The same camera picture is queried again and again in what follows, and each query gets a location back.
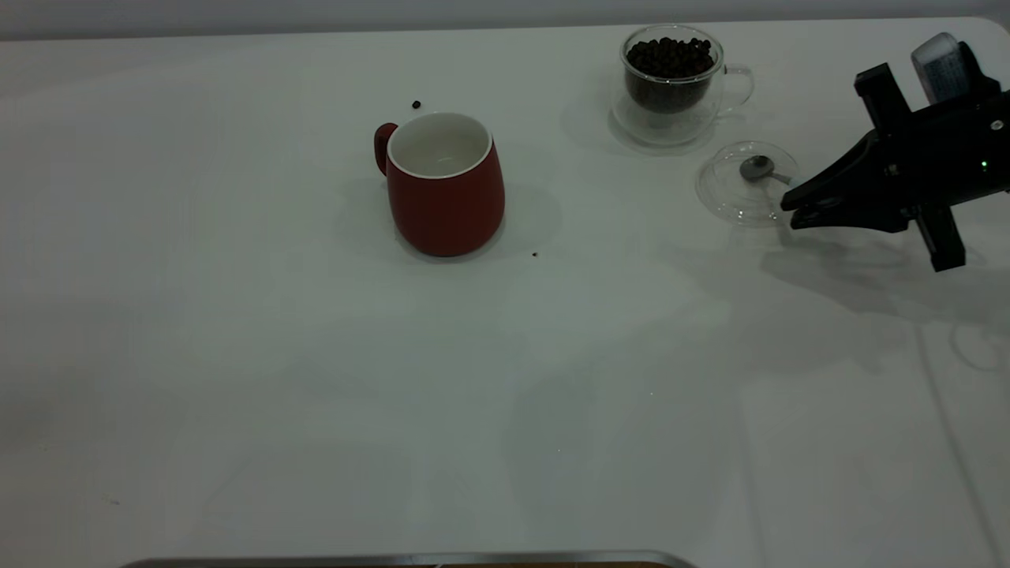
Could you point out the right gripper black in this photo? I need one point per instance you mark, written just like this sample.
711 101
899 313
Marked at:
947 158

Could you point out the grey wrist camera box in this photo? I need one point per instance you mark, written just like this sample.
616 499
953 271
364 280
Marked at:
943 69

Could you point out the red ceramic mug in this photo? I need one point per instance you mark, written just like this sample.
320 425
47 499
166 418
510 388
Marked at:
446 213

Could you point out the coffee beans pile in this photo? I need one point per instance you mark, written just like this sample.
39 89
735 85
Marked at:
667 67

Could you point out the clear glass cup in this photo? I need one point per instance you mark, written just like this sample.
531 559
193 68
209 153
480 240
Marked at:
667 126

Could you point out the clear glass saucer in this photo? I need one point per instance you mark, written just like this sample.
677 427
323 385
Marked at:
730 201

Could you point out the silver metal bar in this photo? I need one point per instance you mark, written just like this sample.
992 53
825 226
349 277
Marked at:
394 561

